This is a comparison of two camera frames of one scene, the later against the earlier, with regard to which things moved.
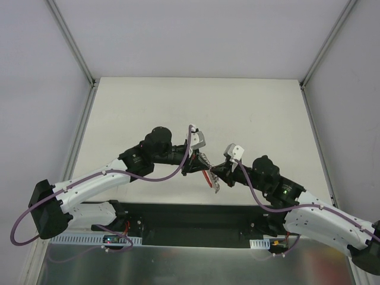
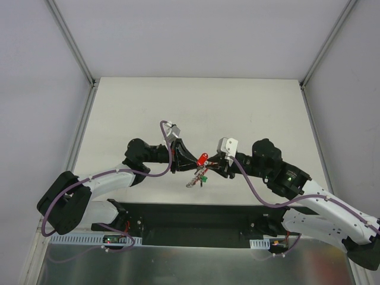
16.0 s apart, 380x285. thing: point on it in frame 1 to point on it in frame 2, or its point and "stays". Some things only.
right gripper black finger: [225, 168] to [217, 158]
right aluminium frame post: [347, 10] stays
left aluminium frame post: [56, 13] stays
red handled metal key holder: [208, 174] to [200, 171]
